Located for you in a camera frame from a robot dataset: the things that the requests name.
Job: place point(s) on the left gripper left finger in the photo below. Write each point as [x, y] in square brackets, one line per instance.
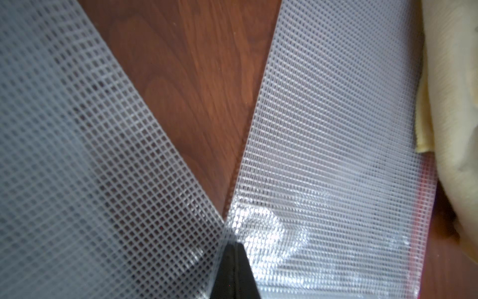
[224, 285]

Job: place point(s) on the yellow cleaning cloth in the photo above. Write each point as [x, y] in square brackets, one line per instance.
[451, 78]

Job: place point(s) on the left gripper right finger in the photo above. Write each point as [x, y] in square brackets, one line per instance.
[244, 282]

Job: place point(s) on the red zipper mesh document bag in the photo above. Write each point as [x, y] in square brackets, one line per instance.
[332, 201]

